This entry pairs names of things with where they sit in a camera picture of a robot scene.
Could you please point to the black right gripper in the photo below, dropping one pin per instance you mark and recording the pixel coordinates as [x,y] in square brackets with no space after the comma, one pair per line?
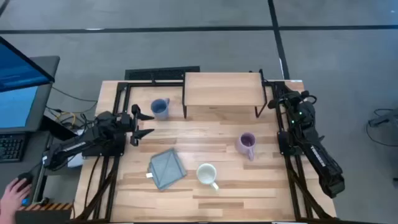
[293,101]

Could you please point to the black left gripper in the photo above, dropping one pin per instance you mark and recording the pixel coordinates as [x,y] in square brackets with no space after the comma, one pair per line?
[126,124]

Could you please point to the blue ceramic mug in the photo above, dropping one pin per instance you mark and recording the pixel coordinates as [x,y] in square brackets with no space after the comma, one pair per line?
[160,110]

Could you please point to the purple ribbed ceramic mug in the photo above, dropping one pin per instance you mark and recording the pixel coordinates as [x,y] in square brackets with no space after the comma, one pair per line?
[245,144]

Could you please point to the pale yellow ceramic mug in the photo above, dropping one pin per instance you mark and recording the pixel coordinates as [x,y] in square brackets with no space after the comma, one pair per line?
[206,174]

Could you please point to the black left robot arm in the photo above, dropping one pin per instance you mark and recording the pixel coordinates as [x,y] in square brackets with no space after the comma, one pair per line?
[74,146]

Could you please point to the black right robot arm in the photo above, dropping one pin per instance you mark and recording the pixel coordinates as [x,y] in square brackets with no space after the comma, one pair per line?
[320,158]

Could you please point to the wooden shelf with black legs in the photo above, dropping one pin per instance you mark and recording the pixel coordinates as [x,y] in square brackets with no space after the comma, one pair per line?
[224,88]

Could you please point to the grey folded cloth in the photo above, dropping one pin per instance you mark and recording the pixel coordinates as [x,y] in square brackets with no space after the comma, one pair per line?
[166,169]

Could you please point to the grey-framed computer monitor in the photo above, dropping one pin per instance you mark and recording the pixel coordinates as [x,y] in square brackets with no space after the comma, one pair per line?
[18,109]

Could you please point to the black computer mouse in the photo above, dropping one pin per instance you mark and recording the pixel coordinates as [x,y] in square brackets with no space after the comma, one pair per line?
[25,179]

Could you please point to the yellow-black striped box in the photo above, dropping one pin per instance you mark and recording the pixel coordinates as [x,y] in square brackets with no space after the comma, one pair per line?
[43,213]

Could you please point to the black computer keyboard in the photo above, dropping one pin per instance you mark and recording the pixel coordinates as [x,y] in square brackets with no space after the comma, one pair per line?
[11,146]

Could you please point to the black-framed computer monitor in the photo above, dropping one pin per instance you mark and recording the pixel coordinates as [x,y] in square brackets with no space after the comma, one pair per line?
[18,68]

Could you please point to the grey side desk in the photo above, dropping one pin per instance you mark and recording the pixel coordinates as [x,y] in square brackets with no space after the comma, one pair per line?
[7,169]

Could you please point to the person's hand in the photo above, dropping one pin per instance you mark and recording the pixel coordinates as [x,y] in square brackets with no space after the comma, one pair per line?
[12,199]

